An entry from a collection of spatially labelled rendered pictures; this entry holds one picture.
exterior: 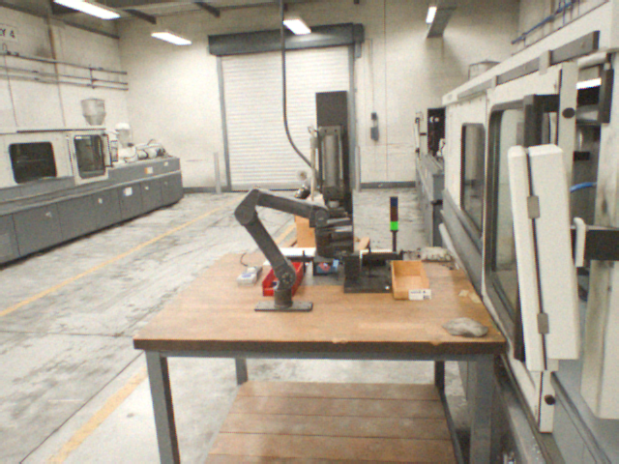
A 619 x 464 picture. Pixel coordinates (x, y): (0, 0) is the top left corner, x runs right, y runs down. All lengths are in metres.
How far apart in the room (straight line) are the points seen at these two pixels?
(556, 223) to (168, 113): 11.85
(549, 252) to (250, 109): 10.91
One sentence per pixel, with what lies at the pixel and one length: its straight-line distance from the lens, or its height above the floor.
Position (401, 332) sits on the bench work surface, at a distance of 1.47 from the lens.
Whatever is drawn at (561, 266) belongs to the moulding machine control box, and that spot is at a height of 1.27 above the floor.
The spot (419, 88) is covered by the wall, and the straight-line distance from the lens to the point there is 11.13.
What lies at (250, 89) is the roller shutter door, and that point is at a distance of 11.60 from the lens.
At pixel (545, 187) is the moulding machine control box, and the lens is 0.84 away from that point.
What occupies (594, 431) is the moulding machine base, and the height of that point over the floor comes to 0.97.
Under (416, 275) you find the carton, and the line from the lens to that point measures 1.95.
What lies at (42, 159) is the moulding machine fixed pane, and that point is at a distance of 7.38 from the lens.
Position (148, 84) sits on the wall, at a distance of 12.68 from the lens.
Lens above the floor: 1.52
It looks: 12 degrees down
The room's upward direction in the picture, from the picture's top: 3 degrees counter-clockwise
